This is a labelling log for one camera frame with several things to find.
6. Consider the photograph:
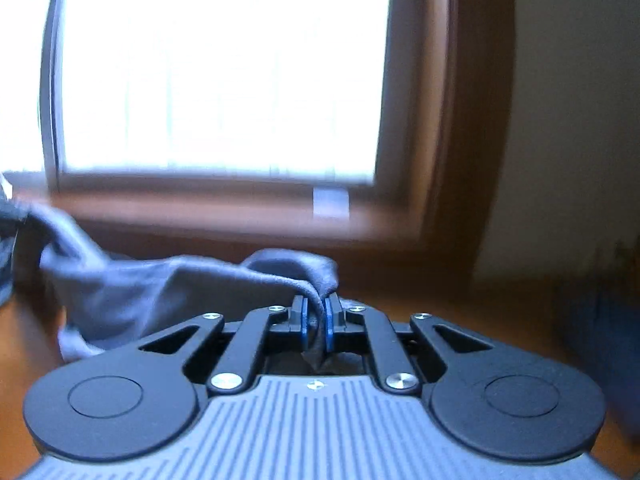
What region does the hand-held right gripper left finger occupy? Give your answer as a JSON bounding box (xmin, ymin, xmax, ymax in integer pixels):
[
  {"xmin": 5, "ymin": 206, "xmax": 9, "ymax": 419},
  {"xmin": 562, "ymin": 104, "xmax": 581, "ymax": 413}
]
[{"xmin": 135, "ymin": 295, "xmax": 313, "ymax": 396}]

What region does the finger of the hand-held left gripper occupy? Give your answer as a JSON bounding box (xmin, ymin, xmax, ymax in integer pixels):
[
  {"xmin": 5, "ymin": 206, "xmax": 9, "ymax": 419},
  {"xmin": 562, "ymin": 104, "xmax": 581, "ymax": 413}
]
[{"xmin": 0, "ymin": 194, "xmax": 30, "ymax": 227}]

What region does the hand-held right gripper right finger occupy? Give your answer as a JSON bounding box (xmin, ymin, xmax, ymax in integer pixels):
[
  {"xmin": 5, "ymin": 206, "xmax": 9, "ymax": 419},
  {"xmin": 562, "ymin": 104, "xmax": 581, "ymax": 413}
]
[{"xmin": 324, "ymin": 295, "xmax": 501, "ymax": 396}]

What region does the wooden framed window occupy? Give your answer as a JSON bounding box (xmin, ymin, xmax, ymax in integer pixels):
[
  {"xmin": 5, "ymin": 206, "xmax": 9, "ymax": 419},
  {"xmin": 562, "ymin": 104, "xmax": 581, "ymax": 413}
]
[{"xmin": 40, "ymin": 0, "xmax": 516, "ymax": 261}]

